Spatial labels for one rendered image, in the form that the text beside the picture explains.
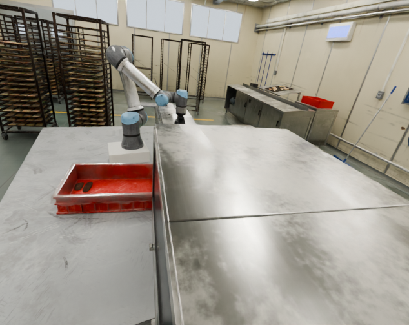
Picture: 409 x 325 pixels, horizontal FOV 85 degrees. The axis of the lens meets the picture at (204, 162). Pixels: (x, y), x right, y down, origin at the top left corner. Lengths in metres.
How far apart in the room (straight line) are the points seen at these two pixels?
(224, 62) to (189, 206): 8.72
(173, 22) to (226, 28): 1.81
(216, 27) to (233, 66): 1.42
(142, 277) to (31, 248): 0.43
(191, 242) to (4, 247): 0.90
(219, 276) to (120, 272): 0.65
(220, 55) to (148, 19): 2.64
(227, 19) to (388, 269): 8.85
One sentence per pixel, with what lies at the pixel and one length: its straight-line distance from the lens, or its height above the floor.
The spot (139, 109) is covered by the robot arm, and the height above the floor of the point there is 1.13.
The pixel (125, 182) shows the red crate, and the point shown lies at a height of 0.82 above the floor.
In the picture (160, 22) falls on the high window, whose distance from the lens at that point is 8.60.
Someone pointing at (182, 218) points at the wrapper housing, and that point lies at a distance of 0.36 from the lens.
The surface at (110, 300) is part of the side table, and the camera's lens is 0.86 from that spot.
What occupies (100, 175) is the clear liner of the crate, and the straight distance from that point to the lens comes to 1.40.
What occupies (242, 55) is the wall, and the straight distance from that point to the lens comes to 9.25.
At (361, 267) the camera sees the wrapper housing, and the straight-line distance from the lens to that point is 0.40.
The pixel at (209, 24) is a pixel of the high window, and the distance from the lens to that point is 8.86.
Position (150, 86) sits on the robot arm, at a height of 1.31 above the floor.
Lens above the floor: 1.54
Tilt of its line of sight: 26 degrees down
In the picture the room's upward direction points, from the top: 7 degrees clockwise
